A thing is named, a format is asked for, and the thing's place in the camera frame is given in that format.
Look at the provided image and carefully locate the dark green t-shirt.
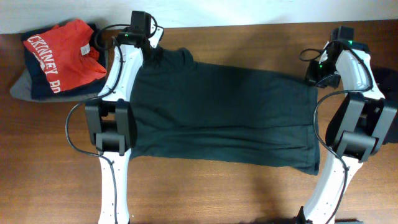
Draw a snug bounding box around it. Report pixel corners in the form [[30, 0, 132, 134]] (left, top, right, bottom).
[[131, 47, 320, 175]]

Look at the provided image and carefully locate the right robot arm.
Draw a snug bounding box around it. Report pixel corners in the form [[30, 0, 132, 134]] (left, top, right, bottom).
[[292, 26, 397, 223]]

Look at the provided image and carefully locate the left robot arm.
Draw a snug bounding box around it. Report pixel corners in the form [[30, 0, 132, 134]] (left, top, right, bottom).
[[85, 11, 164, 223]]

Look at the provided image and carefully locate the black garment pile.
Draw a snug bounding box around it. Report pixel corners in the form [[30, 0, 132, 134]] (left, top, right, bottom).
[[372, 67, 397, 144]]

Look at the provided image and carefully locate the folded red printed t-shirt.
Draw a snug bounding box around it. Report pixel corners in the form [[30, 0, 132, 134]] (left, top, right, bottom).
[[22, 19, 106, 94]]

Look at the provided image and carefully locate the folded navy blue garment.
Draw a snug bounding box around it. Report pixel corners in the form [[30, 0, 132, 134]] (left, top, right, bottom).
[[21, 23, 106, 100]]

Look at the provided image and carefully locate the folded grey garment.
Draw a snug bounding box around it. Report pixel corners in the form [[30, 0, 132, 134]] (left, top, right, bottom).
[[11, 69, 97, 102]]

